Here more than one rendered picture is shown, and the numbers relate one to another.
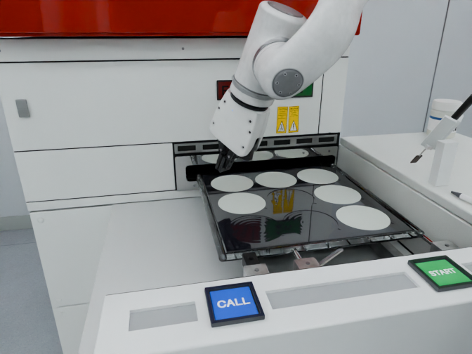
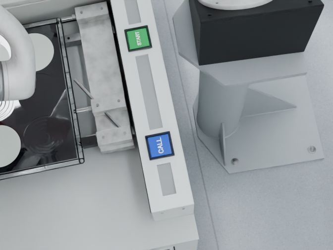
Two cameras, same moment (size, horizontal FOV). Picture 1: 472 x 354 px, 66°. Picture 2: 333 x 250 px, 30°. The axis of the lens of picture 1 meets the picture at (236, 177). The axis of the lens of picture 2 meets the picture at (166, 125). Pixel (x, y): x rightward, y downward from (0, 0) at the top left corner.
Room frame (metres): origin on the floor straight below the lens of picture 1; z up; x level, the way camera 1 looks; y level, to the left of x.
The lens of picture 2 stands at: (0.25, 0.34, 2.28)
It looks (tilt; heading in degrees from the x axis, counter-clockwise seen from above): 73 degrees down; 277
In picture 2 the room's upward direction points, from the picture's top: 7 degrees counter-clockwise
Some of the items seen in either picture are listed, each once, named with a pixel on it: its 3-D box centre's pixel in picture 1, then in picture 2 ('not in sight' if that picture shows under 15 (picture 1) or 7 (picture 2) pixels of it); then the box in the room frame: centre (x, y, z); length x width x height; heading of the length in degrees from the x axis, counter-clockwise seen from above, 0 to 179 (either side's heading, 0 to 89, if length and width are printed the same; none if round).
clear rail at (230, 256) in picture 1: (326, 244); (70, 88); (0.53, -0.16, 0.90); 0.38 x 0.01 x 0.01; 102
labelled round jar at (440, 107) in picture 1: (443, 118); not in sight; (0.97, -0.56, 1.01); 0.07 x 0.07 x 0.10
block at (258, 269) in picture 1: (260, 288); (114, 136); (0.42, -0.04, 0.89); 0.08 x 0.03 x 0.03; 12
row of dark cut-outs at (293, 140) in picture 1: (258, 143); not in sight; (0.92, -0.06, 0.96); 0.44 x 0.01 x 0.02; 102
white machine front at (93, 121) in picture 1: (189, 123); not in sight; (0.89, 0.12, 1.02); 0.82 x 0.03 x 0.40; 102
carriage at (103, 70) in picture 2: not in sight; (105, 79); (0.45, -0.19, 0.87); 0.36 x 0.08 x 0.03; 102
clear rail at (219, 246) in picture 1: (208, 208); (4, 176); (0.67, 0.06, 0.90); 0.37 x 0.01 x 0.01; 12
